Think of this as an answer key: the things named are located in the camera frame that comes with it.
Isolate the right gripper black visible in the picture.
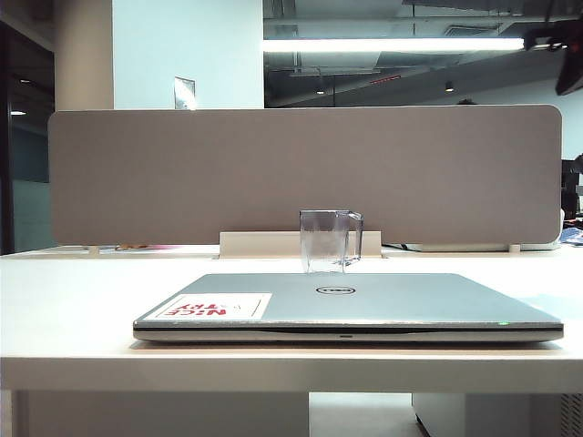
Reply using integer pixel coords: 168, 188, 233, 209
522, 20, 583, 97

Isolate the clear glass water cup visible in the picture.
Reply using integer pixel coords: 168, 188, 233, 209
299, 208, 364, 275

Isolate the silver Dell laptop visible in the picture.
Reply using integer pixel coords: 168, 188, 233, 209
132, 272, 566, 343

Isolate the red white laptop sticker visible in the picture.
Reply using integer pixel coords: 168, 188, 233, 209
148, 293, 273, 320

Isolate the black office chair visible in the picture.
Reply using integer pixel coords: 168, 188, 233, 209
560, 154, 583, 215

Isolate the grey fabric desk divider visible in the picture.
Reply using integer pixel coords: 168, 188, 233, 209
48, 105, 566, 248

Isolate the dark glass door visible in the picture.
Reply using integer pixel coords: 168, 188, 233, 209
0, 21, 56, 256

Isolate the white desk modesty panel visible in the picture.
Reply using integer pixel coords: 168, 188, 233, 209
26, 391, 312, 437

